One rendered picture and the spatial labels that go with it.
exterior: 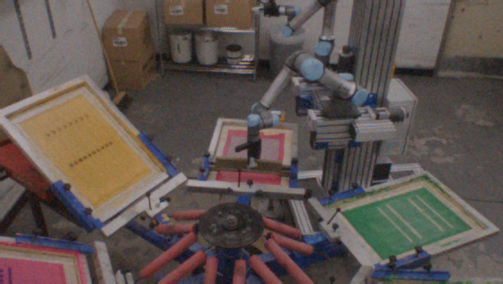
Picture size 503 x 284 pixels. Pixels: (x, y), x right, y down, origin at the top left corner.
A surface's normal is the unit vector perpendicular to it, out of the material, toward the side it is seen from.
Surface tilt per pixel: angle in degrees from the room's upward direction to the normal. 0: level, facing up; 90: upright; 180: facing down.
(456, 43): 90
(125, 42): 90
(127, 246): 0
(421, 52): 90
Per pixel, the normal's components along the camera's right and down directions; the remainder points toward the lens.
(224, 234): 0.02, -0.83
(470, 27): -0.10, 0.55
